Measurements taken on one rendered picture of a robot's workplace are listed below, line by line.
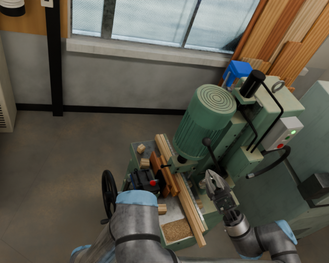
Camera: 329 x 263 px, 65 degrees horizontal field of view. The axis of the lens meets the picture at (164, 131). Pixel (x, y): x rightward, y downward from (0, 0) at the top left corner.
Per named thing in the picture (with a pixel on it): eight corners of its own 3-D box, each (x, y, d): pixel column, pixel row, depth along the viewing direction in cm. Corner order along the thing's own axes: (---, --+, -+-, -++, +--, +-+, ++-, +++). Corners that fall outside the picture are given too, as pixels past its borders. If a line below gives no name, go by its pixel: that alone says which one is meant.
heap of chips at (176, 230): (160, 225, 124) (162, 222, 121) (185, 217, 130) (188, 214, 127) (166, 243, 119) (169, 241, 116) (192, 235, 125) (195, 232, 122)
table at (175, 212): (113, 150, 151) (114, 144, 147) (160, 144, 164) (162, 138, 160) (144, 256, 118) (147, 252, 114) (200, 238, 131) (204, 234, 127)
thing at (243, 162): (225, 164, 126) (239, 146, 115) (239, 161, 130) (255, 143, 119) (233, 179, 122) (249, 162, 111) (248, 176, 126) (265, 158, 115)
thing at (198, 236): (154, 138, 158) (155, 134, 155) (157, 138, 159) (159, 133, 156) (199, 248, 122) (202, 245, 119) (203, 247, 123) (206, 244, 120)
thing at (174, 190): (157, 160, 148) (160, 155, 144) (160, 160, 148) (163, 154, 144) (172, 196, 135) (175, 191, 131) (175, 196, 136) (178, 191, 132)
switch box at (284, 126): (258, 141, 118) (279, 117, 107) (274, 138, 122) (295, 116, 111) (266, 152, 115) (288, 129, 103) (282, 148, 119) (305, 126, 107)
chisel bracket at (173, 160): (165, 165, 137) (170, 155, 131) (188, 160, 143) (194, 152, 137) (171, 176, 133) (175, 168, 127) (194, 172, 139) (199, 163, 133)
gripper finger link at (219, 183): (216, 169, 92) (228, 191, 93) (214, 165, 98) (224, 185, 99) (209, 173, 92) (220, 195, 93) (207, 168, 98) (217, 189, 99)
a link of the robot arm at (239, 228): (245, 217, 103) (223, 227, 104) (240, 207, 102) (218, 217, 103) (252, 229, 94) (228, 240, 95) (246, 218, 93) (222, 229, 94)
